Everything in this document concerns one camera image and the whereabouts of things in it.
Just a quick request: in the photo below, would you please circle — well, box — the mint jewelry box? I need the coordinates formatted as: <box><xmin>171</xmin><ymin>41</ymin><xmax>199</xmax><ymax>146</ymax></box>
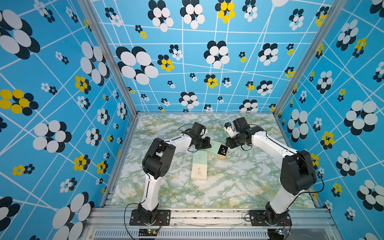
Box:
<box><xmin>207</xmin><ymin>141</ymin><xmax>229</xmax><ymax>159</ymax></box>
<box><xmin>193</xmin><ymin>151</ymin><xmax>208</xmax><ymax>165</ymax></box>

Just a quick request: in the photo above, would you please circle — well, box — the cream drawer jewelry box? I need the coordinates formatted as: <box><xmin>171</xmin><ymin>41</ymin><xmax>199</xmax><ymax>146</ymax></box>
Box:
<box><xmin>191</xmin><ymin>164</ymin><xmax>208</xmax><ymax>181</ymax></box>

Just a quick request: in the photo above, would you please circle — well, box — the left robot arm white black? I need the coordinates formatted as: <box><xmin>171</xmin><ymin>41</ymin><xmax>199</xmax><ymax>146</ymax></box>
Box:
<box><xmin>138</xmin><ymin>134</ymin><xmax>212</xmax><ymax>214</ymax></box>

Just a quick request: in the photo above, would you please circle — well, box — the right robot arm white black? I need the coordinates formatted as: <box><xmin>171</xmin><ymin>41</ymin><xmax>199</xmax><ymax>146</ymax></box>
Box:
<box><xmin>226</xmin><ymin>130</ymin><xmax>317</xmax><ymax>225</ymax></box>

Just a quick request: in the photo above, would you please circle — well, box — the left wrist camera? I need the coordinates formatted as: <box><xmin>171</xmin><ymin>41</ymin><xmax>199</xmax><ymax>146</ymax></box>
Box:
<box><xmin>190</xmin><ymin>122</ymin><xmax>207</xmax><ymax>138</ymax></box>

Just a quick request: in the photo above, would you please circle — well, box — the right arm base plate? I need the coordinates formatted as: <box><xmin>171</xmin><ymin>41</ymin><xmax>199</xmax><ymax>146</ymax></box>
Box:
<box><xmin>248</xmin><ymin>210</ymin><xmax>292</xmax><ymax>227</ymax></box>

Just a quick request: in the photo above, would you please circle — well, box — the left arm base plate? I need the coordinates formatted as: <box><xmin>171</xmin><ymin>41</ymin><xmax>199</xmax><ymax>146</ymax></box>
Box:
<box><xmin>129</xmin><ymin>209</ymin><xmax>171</xmax><ymax>226</ymax></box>

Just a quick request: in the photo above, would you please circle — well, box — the aluminium front rail frame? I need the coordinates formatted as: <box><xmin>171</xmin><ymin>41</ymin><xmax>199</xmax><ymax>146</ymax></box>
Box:
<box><xmin>81</xmin><ymin>208</ymin><xmax>342</xmax><ymax>240</ymax></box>

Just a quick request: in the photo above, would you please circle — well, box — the left aluminium corner post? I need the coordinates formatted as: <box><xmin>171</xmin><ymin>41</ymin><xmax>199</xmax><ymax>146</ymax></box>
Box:
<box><xmin>79</xmin><ymin>0</ymin><xmax>138</xmax><ymax>119</ymax></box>

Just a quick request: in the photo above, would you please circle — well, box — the aluminium corner post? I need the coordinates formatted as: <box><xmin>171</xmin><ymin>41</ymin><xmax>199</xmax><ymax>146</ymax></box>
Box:
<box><xmin>79</xmin><ymin>0</ymin><xmax>138</xmax><ymax>119</ymax></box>
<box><xmin>273</xmin><ymin>0</ymin><xmax>347</xmax><ymax>120</ymax></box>

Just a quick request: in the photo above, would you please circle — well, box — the right aluminium corner post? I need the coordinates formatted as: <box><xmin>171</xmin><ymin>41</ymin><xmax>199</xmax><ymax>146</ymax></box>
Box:
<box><xmin>273</xmin><ymin>0</ymin><xmax>347</xmax><ymax>120</ymax></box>

